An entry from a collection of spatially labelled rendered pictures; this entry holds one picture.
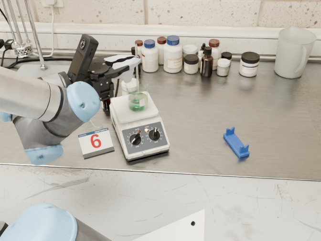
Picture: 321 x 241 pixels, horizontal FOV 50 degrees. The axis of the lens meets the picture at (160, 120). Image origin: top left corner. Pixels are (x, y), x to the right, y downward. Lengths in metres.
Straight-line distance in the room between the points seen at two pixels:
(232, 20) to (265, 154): 0.61
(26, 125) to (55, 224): 0.33
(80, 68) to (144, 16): 0.66
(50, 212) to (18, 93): 0.22
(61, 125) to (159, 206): 0.33
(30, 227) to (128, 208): 0.39
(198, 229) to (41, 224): 0.25
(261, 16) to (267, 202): 0.78
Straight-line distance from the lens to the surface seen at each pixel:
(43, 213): 0.54
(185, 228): 0.63
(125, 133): 0.98
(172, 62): 1.32
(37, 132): 0.76
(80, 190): 0.94
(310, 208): 0.95
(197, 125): 1.10
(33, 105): 0.65
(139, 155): 0.97
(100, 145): 1.03
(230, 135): 1.06
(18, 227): 0.57
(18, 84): 0.64
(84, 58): 0.83
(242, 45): 1.44
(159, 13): 1.43
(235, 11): 1.43
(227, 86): 1.28
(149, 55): 1.31
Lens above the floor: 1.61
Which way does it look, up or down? 40 degrees down
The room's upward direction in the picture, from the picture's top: 1 degrees counter-clockwise
